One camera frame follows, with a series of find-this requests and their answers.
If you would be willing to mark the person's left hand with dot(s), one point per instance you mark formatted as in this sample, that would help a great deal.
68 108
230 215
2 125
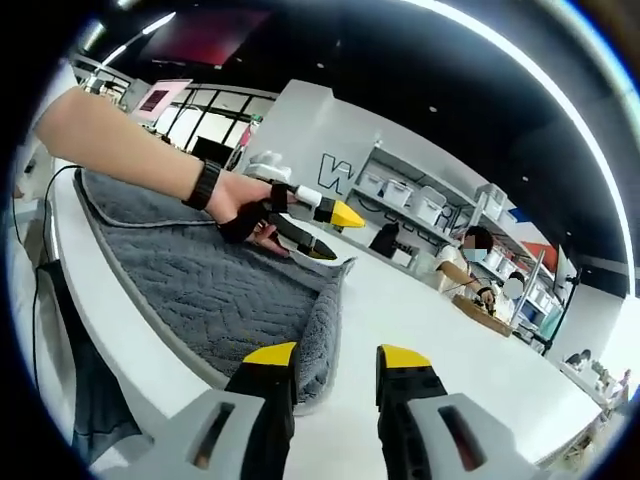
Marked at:
235 195

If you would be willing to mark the black bag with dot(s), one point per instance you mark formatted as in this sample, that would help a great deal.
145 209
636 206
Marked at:
384 241

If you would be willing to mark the red ceiling panel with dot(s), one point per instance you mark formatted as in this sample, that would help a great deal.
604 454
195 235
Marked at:
200 37

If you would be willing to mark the clear storage box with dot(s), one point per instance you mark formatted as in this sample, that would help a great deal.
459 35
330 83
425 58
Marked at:
492 202

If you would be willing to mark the tall white storage box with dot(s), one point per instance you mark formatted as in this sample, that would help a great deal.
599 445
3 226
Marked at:
431 206

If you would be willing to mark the wooden tray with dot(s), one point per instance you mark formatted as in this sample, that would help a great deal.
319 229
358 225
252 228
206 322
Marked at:
482 316

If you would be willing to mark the metal shelf rack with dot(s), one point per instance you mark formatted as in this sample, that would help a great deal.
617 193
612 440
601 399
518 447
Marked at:
450 200

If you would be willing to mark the pink screen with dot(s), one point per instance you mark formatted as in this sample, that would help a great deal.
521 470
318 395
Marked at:
162 99

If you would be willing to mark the long ceiling light strip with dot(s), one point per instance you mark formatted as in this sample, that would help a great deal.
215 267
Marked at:
565 95

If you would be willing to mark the black monitor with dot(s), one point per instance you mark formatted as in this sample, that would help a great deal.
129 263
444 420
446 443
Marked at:
214 149

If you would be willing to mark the short ceiling light strip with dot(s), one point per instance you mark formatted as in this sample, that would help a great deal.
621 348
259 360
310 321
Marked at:
140 36

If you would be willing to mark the person's dark trousers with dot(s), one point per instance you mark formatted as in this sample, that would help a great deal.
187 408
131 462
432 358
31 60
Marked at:
85 380

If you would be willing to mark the pink banner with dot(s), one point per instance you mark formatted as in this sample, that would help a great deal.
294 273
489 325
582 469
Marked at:
246 137

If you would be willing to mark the grey towel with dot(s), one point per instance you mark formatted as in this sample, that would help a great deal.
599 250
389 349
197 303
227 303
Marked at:
200 290

